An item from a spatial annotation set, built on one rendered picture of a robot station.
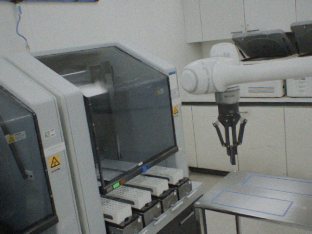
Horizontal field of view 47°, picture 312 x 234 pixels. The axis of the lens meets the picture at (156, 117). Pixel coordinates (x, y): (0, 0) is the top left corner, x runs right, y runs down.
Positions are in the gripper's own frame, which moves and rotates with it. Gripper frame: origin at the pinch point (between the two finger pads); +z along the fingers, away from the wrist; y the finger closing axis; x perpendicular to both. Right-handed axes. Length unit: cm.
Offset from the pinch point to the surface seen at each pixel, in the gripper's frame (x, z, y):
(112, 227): 19, 34, -53
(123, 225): 17, 33, -48
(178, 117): 74, 0, -16
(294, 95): 201, 22, 99
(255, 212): 14.7, 32.6, 10.6
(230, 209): 20.1, 32.6, 1.0
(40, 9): 143, -76, -103
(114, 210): 24, 29, -52
